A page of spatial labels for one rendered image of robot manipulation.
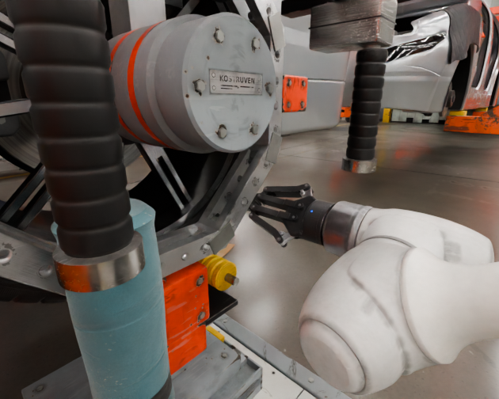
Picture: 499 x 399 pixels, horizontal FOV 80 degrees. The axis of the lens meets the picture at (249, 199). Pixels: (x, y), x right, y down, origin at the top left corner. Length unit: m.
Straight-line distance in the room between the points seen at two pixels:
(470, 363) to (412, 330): 1.06
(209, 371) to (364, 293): 0.58
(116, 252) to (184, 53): 0.18
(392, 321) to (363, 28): 0.31
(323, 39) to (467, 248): 0.31
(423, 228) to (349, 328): 0.20
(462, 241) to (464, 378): 0.89
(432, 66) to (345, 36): 2.48
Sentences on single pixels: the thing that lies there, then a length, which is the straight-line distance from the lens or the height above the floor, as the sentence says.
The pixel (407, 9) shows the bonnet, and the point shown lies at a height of 1.70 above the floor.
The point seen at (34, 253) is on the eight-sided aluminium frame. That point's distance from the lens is 0.40.
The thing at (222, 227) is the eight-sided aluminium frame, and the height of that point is 0.62.
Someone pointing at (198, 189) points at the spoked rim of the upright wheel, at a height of 0.66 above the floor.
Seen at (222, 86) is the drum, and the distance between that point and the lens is 0.30.
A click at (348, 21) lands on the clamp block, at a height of 0.92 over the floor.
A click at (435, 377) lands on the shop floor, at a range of 1.26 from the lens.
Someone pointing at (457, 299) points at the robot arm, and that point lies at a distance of 0.30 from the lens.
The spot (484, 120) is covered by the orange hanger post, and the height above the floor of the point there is 0.64.
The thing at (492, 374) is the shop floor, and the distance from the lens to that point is 1.36.
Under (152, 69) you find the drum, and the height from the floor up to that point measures 0.87.
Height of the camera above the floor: 0.84
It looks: 18 degrees down
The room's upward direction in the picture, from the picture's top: straight up
